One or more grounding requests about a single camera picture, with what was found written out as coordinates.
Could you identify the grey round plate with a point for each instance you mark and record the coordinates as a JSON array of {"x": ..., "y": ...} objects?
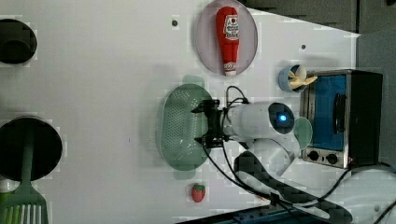
[{"x": 206, "y": 40}]

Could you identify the red plush strawberry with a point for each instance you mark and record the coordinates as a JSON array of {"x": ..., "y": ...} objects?
[{"x": 198, "y": 192}]

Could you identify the black toaster oven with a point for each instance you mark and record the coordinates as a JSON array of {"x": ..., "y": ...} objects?
[{"x": 344, "y": 109}]

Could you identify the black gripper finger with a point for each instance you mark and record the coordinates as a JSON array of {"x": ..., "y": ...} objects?
[
  {"x": 200, "y": 109},
  {"x": 202, "y": 140}
]

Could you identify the green plastic strainer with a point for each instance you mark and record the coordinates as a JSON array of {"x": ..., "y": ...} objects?
[{"x": 177, "y": 127}]

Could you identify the yellow plush banana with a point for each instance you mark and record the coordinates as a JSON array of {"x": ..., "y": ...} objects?
[{"x": 299, "y": 79}]

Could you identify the red plush ketchup bottle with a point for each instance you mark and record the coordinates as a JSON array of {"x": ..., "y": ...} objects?
[{"x": 227, "y": 26}]

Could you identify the blue cup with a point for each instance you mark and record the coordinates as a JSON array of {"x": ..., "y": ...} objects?
[{"x": 284, "y": 78}]

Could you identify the green plastic spatula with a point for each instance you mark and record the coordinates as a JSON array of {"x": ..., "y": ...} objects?
[{"x": 25, "y": 205}]

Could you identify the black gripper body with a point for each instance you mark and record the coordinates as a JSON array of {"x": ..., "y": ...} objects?
[{"x": 214, "y": 136}]

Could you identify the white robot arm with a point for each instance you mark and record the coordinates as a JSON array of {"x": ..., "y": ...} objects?
[{"x": 359, "y": 195}]

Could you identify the mint green mug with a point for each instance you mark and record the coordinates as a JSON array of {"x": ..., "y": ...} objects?
[{"x": 303, "y": 132}]

